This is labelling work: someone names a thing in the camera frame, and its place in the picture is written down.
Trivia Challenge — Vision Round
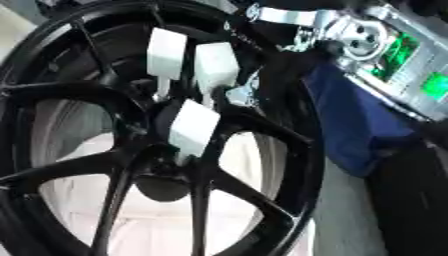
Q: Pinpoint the black round object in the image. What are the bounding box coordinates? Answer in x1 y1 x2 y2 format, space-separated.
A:
365 124 448 256

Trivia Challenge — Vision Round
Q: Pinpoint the black spoked wheel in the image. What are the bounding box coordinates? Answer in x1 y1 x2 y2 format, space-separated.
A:
0 0 329 256

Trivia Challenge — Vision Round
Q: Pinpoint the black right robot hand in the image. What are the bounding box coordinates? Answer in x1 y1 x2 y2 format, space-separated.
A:
224 3 354 108

